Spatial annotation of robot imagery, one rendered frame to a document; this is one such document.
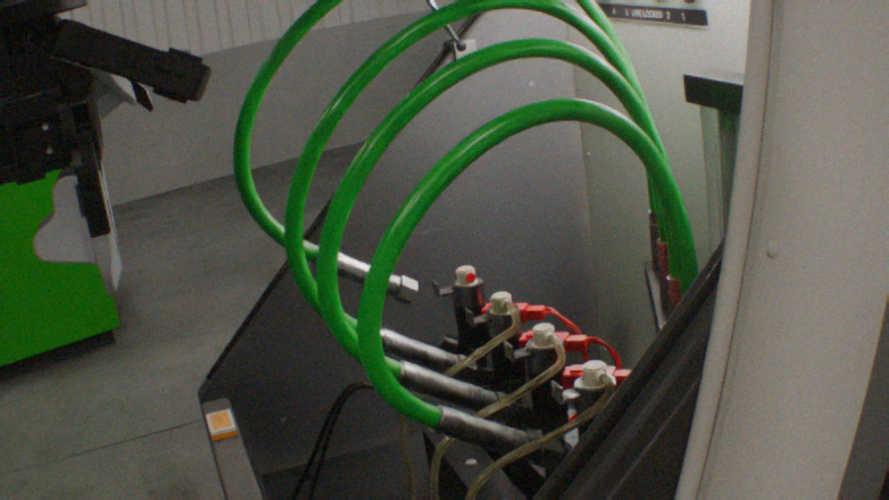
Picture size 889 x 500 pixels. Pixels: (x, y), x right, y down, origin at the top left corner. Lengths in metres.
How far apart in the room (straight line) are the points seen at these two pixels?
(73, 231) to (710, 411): 0.41
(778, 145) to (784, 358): 0.11
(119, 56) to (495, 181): 0.67
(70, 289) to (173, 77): 3.56
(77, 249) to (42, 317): 3.53
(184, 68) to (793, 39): 0.37
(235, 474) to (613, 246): 0.55
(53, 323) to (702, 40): 3.56
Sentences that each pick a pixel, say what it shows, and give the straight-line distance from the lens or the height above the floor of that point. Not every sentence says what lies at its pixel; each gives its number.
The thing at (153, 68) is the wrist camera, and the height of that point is 1.38.
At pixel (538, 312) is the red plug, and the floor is 1.11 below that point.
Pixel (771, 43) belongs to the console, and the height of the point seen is 1.36.
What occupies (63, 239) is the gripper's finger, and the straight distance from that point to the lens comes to 0.62.
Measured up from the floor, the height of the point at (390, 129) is 1.31.
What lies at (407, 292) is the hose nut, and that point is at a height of 1.15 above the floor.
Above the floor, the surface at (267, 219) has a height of 1.23.
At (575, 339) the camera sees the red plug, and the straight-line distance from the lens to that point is 0.75.
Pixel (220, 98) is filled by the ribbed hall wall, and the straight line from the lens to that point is 7.35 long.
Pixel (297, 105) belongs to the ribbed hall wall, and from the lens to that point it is 7.51.
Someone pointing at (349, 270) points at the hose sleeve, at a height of 1.18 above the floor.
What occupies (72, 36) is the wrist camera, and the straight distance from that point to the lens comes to 0.60.
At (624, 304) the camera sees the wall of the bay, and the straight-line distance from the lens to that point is 1.19.
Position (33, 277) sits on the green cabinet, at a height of 0.43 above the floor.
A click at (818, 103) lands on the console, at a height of 1.34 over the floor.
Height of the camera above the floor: 1.42
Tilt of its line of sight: 18 degrees down
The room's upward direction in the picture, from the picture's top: 8 degrees counter-clockwise
